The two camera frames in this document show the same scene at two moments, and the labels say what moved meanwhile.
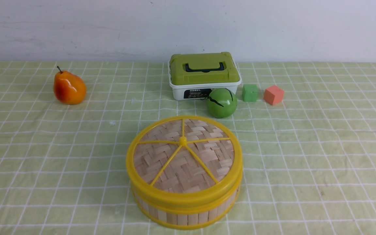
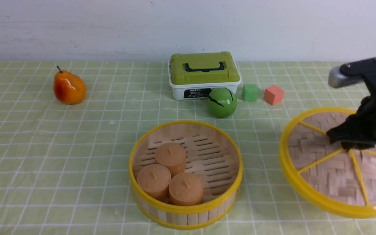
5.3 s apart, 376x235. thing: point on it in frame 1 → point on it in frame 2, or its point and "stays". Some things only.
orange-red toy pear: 69,88 stays
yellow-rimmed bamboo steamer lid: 184,161 → 359,182
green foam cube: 250,92 stays
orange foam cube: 273,95 stays
